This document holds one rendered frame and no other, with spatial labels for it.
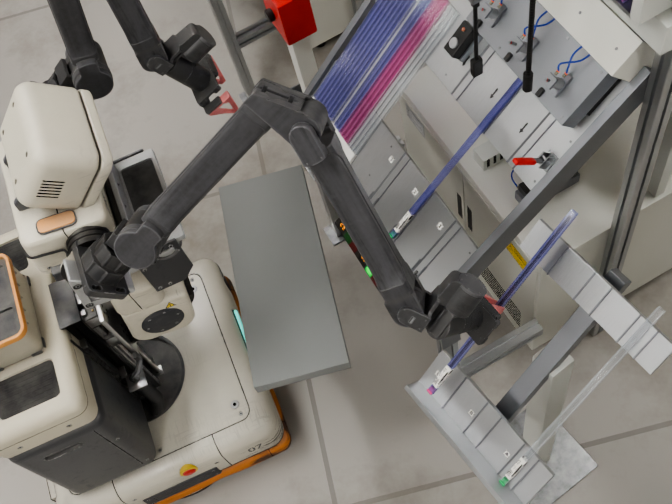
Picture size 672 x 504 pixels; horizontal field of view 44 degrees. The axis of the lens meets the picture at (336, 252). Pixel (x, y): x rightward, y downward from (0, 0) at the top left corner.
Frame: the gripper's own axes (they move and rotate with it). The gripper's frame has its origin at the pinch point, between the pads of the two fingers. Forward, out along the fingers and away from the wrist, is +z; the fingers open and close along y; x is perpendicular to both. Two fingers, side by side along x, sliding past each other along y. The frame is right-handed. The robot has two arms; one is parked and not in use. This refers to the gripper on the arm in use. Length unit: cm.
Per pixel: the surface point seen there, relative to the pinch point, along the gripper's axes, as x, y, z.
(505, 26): -39, 40, 13
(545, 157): -24.0, 16.4, 13.2
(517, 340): 35, 10, 56
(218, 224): 89, 118, 47
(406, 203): 8.0, 39.0, 15.4
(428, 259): 12.9, 25.2, 13.9
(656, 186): -19, 10, 63
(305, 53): 17, 117, 48
